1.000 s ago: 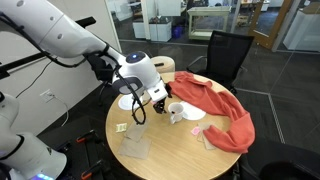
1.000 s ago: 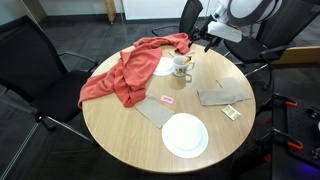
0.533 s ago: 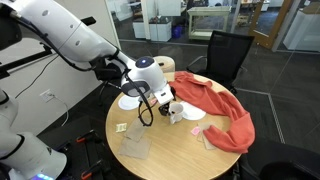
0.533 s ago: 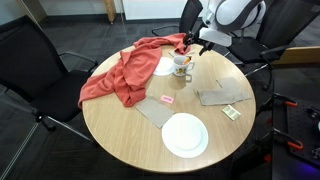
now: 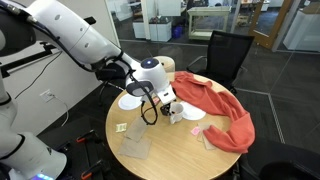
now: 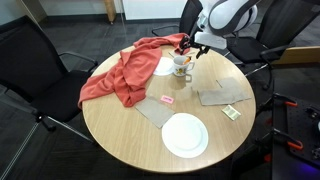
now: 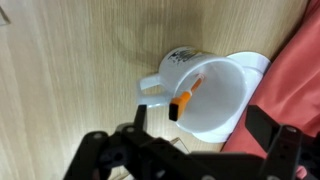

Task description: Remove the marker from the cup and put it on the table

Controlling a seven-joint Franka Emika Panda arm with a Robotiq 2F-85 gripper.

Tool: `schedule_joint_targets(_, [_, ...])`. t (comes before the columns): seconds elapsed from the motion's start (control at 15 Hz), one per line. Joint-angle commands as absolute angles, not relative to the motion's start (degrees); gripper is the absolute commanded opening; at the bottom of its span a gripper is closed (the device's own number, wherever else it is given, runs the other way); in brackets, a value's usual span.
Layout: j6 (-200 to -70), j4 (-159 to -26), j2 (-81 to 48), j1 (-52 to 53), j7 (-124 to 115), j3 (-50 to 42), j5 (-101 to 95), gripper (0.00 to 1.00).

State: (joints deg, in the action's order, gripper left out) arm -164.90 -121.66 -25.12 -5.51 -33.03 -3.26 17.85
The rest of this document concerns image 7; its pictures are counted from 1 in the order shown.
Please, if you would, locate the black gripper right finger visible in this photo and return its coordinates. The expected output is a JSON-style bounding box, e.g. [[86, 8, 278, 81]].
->
[[245, 105, 320, 180]]

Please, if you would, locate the white mug with floral print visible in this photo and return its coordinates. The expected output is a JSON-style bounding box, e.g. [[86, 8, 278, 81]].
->
[[135, 46, 249, 135]]

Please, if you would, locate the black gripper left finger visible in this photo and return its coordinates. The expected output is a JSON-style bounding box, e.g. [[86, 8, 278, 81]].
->
[[63, 104, 158, 180]]

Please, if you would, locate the red cloth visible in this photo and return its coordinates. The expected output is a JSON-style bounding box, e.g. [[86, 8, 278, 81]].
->
[[220, 0, 320, 180]]

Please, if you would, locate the orange marker with black cap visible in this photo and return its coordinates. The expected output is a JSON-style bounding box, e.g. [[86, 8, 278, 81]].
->
[[168, 73, 206, 122]]

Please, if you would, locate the small clear plastic wrapper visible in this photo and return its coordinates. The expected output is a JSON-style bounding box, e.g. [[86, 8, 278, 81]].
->
[[169, 136, 193, 155]]

